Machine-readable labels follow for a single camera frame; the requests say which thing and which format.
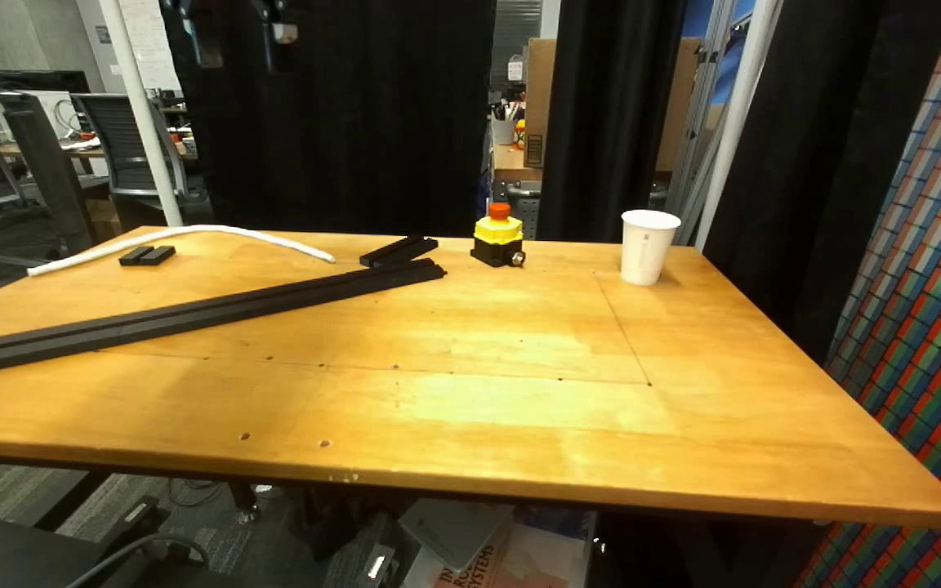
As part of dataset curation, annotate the wide black track piece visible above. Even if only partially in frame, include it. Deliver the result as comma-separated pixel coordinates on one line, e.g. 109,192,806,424
331,256,449,298

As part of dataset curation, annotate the long black track piece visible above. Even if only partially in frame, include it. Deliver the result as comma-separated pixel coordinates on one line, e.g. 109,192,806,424
0,331,112,370

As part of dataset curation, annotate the white paper cup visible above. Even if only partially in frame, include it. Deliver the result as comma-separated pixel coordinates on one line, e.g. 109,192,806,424
622,209,681,283

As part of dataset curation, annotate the white flexible tube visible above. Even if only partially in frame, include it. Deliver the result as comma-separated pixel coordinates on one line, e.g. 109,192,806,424
27,226,337,277

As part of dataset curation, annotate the black curtain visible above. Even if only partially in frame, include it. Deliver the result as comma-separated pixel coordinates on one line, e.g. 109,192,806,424
539,0,690,242

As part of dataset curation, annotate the small black block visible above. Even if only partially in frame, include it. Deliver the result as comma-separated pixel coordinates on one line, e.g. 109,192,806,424
119,244,177,266

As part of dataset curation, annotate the black office chair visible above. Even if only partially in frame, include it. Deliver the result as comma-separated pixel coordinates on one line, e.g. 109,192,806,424
0,94,94,254

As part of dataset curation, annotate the colourful patterned panel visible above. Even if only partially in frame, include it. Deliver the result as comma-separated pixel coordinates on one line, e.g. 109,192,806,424
797,54,941,588

